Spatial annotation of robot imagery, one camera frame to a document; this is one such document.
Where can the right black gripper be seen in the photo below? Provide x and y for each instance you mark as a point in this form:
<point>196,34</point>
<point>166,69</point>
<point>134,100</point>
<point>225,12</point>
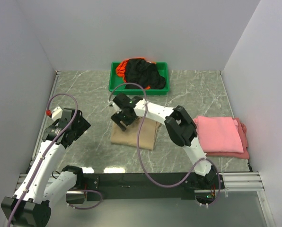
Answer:
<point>117,118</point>

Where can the beige t shirt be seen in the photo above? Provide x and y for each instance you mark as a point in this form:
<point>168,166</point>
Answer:
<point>147,137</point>

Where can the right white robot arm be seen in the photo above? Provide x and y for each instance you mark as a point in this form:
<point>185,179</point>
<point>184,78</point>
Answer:
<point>181,130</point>

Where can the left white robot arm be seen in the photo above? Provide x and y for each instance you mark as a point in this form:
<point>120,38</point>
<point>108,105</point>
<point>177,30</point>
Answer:
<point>32,203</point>

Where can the orange t shirt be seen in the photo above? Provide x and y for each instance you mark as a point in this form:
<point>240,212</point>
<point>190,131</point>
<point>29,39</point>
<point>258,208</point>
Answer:
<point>120,69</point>

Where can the black t shirt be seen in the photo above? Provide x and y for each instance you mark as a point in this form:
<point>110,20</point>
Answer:
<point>156,81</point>

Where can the green plastic bin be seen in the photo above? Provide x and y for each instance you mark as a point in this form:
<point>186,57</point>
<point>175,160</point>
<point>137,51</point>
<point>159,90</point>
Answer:
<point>115,80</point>

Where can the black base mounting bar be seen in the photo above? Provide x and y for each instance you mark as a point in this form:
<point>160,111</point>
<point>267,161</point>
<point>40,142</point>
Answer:
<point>138,186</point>

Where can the light pink folded t shirt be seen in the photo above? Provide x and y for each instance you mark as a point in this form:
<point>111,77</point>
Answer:
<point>218,134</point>

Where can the dark pink folded t shirt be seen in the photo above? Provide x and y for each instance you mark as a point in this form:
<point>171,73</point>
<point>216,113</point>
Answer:
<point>242,130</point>

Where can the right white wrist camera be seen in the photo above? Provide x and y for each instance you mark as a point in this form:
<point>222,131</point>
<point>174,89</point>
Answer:
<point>110,103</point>

